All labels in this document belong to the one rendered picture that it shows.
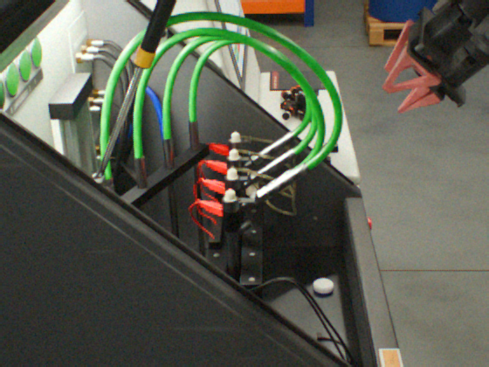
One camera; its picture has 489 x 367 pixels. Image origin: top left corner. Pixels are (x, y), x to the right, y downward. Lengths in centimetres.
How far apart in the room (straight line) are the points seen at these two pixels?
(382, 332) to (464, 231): 221
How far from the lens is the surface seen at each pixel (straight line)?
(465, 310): 293
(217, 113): 152
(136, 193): 132
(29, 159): 87
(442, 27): 106
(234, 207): 124
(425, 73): 107
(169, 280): 91
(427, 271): 311
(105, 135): 121
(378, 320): 125
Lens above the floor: 170
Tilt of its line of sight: 27 degrees down
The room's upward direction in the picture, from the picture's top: 2 degrees counter-clockwise
